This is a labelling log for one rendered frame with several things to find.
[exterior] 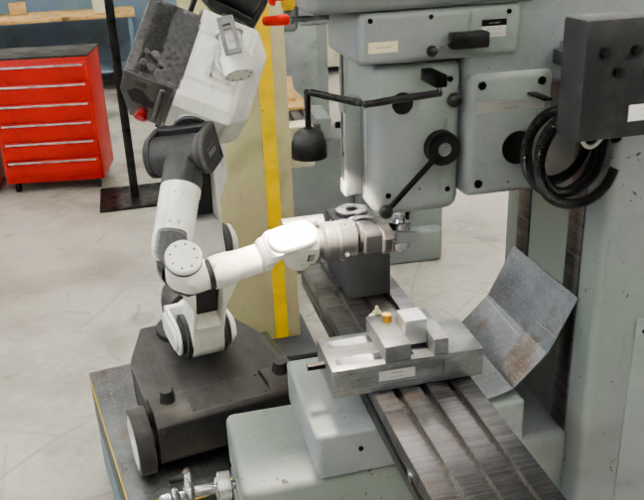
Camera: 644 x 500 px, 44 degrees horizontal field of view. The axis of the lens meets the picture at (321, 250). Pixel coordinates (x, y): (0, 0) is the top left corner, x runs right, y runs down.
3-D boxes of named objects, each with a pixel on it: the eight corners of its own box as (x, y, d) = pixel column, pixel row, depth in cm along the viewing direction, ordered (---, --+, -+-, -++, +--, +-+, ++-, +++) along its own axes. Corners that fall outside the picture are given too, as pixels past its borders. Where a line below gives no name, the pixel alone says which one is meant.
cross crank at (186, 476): (175, 531, 190) (170, 491, 186) (172, 499, 201) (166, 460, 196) (241, 518, 194) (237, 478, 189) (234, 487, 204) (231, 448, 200)
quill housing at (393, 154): (374, 220, 167) (372, 64, 154) (347, 189, 186) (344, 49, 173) (460, 209, 171) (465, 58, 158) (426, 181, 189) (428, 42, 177)
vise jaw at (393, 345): (385, 363, 175) (385, 347, 173) (365, 331, 188) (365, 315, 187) (411, 359, 176) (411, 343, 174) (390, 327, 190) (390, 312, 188)
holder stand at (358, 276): (348, 299, 219) (346, 231, 211) (327, 268, 239) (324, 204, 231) (390, 293, 222) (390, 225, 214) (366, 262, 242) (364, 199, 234)
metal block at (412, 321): (404, 345, 180) (405, 321, 177) (396, 332, 185) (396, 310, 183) (427, 342, 181) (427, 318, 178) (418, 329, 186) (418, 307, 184)
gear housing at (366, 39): (358, 68, 152) (357, 13, 148) (326, 49, 174) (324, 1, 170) (521, 55, 159) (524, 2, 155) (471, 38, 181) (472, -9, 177)
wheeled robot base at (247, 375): (113, 370, 286) (99, 286, 273) (251, 337, 304) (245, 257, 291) (152, 475, 232) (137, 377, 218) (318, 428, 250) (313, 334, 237)
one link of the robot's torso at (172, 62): (103, 144, 203) (114, 89, 170) (145, 31, 213) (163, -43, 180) (215, 184, 211) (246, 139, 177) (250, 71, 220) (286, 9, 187)
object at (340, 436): (319, 482, 181) (317, 438, 176) (288, 399, 212) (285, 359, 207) (523, 442, 191) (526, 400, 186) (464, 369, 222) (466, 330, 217)
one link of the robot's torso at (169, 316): (164, 336, 268) (159, 301, 263) (221, 323, 275) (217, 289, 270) (179, 365, 251) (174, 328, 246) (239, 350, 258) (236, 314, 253)
